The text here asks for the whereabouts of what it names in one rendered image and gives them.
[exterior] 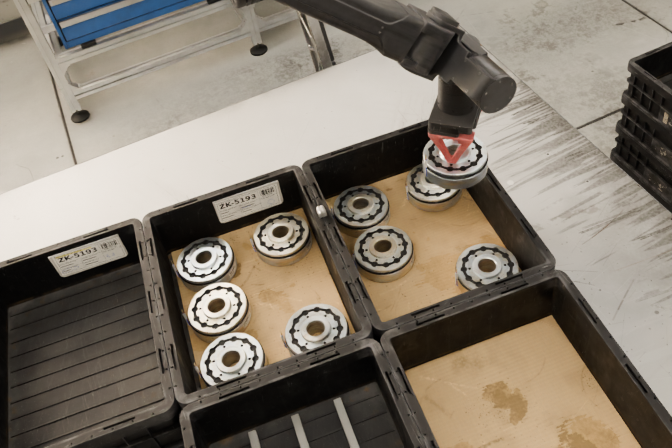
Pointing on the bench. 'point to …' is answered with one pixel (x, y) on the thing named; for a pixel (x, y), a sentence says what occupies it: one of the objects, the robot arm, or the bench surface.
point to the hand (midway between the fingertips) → (455, 148)
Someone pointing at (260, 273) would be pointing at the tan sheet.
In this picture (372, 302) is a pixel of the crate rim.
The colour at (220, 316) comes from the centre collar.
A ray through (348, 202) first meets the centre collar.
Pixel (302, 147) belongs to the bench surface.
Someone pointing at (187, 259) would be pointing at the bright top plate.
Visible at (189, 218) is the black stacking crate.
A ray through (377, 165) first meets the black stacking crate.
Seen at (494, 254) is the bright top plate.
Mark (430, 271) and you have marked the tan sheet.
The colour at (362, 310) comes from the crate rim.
